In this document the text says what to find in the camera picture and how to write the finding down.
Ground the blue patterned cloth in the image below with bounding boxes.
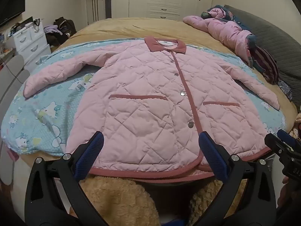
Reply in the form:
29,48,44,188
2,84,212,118
277,80,293,100

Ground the black cable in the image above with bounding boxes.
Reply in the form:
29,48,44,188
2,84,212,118
0,58,23,84

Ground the tan bed cover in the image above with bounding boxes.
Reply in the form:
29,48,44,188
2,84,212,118
14,17,298,193

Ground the white room door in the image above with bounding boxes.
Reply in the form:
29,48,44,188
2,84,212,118
87,0,112,25

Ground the black television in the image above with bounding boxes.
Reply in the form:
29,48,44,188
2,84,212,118
0,0,26,27

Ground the white drawer cabinet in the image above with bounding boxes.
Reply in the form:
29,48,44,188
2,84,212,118
13,20,52,72

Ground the dark striped cloth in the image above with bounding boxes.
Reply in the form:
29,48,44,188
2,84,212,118
250,46,280,85

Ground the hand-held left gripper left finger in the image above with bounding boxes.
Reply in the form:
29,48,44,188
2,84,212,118
25,131,111,226

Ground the pink quilted jacket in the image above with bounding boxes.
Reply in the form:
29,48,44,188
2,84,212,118
23,36,281,183

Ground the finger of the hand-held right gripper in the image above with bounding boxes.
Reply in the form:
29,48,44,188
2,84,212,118
277,129,301,150
265,133,293,157

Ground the grey rounded furniture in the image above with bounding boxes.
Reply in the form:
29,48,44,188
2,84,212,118
0,54,31,123

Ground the grey quilted headboard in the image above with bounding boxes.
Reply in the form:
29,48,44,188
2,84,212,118
223,5,301,104

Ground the purple cloth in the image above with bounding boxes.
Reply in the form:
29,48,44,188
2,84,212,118
43,24,62,34

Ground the dark bag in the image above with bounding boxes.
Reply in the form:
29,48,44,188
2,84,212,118
45,17,77,46

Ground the blue cartoon print blanket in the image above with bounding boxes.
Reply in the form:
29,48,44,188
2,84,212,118
1,40,288,157

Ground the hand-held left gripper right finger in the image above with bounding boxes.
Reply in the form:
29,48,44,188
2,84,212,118
198,131,277,226

